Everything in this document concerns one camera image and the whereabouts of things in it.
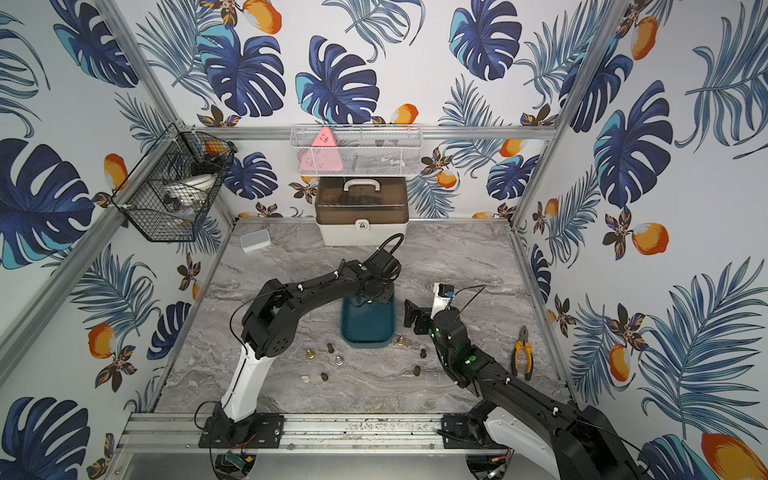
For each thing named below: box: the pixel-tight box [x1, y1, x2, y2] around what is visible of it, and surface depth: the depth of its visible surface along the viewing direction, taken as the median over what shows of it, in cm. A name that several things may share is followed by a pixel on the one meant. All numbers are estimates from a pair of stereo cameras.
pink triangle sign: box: [297, 127, 343, 173], surface depth 92 cm
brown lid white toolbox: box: [314, 176, 409, 246], surface depth 105 cm
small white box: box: [240, 229, 271, 252], surface depth 116 cm
